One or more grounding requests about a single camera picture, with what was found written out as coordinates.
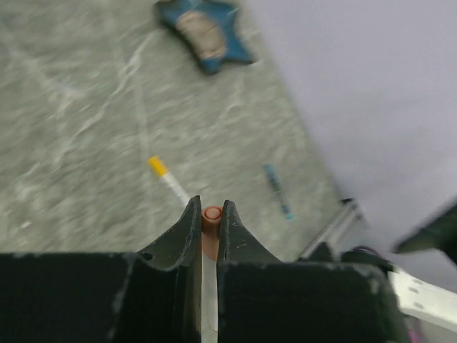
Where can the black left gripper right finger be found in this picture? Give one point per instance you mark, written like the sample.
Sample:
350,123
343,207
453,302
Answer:
262,299

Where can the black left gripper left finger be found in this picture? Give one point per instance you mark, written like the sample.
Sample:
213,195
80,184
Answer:
153,295

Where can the white marker with red end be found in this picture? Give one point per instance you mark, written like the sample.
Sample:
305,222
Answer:
210,293

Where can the blue pen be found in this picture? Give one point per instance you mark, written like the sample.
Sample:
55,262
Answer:
275,184

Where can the white marker with yellow end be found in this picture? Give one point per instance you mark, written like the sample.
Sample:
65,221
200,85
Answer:
168,179

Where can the blue star-shaped dish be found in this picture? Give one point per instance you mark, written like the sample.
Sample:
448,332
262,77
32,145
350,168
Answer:
208,29

